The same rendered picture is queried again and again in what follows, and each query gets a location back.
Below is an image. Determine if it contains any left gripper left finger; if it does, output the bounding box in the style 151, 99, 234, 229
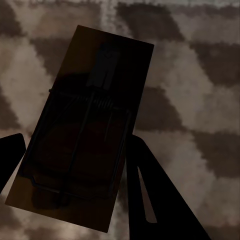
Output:
0, 133, 27, 193

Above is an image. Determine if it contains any mousetrap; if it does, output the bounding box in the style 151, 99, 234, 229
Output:
4, 25, 154, 233

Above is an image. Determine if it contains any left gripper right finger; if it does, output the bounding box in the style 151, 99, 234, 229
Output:
125, 133, 211, 240

